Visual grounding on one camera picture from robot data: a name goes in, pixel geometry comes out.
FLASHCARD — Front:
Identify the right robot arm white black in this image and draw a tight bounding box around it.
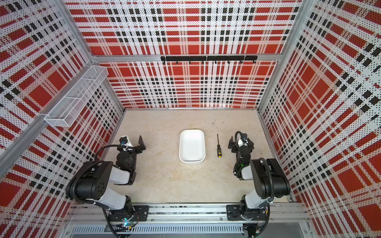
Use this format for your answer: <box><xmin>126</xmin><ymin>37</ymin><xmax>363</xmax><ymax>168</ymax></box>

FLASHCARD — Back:
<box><xmin>226</xmin><ymin>131</ymin><xmax>291</xmax><ymax>221</ymax></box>

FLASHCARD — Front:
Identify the black hook rail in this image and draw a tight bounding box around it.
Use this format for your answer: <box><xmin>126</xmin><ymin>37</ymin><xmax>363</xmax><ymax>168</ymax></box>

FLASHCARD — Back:
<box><xmin>160</xmin><ymin>55</ymin><xmax>258</xmax><ymax>63</ymax></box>

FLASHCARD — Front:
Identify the white plastic bin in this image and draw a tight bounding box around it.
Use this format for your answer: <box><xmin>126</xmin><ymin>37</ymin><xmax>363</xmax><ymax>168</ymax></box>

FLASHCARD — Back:
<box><xmin>179</xmin><ymin>129</ymin><xmax>206</xmax><ymax>163</ymax></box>

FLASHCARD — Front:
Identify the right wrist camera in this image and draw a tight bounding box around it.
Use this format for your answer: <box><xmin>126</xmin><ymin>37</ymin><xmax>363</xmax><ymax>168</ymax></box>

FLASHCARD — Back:
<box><xmin>240</xmin><ymin>133</ymin><xmax>248</xmax><ymax>143</ymax></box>

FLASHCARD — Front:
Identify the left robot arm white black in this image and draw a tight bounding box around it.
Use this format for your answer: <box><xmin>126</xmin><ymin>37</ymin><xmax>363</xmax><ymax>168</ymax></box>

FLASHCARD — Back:
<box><xmin>65</xmin><ymin>136</ymin><xmax>149</xmax><ymax>224</ymax></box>

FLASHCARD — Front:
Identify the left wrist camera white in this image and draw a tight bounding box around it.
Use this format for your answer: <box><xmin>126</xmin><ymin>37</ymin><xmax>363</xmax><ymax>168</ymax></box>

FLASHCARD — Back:
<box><xmin>119</xmin><ymin>136</ymin><xmax>133</xmax><ymax>147</ymax></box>

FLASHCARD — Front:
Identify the white wire mesh basket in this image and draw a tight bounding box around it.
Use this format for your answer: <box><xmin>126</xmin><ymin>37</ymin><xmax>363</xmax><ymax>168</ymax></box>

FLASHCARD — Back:
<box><xmin>45</xmin><ymin>65</ymin><xmax>108</xmax><ymax>128</ymax></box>

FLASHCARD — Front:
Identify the aluminium front rail frame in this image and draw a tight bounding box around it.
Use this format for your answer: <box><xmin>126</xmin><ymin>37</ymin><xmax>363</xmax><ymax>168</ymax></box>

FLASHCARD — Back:
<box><xmin>59</xmin><ymin>202</ymin><xmax>313</xmax><ymax>238</ymax></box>

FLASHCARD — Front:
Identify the black yellow screwdriver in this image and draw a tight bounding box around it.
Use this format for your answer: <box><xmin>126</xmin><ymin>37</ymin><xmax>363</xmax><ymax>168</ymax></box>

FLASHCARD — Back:
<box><xmin>217</xmin><ymin>134</ymin><xmax>222</xmax><ymax>158</ymax></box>

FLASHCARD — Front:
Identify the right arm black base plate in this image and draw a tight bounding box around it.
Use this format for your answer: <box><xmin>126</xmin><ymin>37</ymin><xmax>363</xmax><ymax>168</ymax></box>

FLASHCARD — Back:
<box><xmin>226</xmin><ymin>205</ymin><xmax>267</xmax><ymax>221</ymax></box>

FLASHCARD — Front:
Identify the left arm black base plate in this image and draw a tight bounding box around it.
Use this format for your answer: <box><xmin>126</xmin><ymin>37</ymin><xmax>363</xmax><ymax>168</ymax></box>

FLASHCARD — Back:
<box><xmin>107</xmin><ymin>205</ymin><xmax>149</xmax><ymax>222</ymax></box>

